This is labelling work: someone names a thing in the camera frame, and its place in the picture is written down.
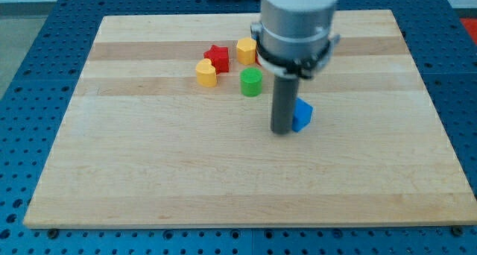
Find red star block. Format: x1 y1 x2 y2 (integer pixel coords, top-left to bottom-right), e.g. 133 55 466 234
203 45 230 74

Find yellow hexagon block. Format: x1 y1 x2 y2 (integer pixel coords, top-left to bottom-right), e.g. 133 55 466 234
236 37 257 65

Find red block behind arm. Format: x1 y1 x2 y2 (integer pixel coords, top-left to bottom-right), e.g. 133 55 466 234
255 52 261 66

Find green cylinder block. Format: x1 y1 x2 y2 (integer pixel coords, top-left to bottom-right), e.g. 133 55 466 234
240 68 262 97

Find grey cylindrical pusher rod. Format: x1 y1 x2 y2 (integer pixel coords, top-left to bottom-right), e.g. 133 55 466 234
271 76 299 134

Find yellow heart block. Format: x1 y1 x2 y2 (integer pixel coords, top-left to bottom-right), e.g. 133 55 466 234
195 58 218 87

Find blue cube block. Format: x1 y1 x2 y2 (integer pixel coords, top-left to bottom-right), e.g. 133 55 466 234
292 98 314 133

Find wooden board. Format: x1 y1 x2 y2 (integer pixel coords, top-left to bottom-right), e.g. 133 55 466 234
24 10 476 229

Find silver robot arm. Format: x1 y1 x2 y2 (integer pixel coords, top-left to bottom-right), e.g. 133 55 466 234
250 0 340 135

